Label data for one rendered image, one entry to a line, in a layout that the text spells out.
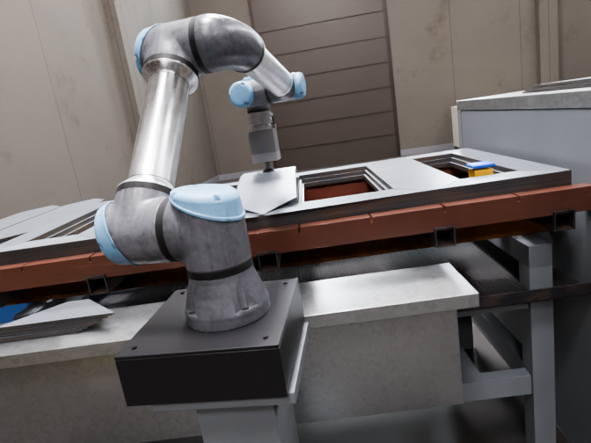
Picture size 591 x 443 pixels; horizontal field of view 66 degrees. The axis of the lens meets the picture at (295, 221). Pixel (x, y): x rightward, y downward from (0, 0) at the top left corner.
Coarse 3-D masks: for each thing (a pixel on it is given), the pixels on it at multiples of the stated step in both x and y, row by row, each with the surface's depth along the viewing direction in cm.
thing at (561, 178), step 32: (416, 160) 178; (448, 160) 177; (416, 192) 115; (448, 192) 115; (480, 192) 115; (512, 192) 115; (64, 224) 150; (256, 224) 117; (288, 224) 117; (0, 256) 121; (32, 256) 120; (64, 256) 120
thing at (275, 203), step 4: (268, 200) 125; (272, 200) 125; (276, 200) 124; (280, 200) 124; (284, 200) 124; (288, 200) 123; (244, 204) 126; (248, 204) 125; (252, 204) 125; (256, 204) 124; (260, 204) 124; (264, 204) 123; (268, 204) 123; (272, 204) 123; (276, 204) 122; (280, 204) 122; (244, 208) 123; (248, 208) 122; (252, 208) 122; (256, 208) 121; (260, 208) 121; (264, 208) 120; (268, 208) 120
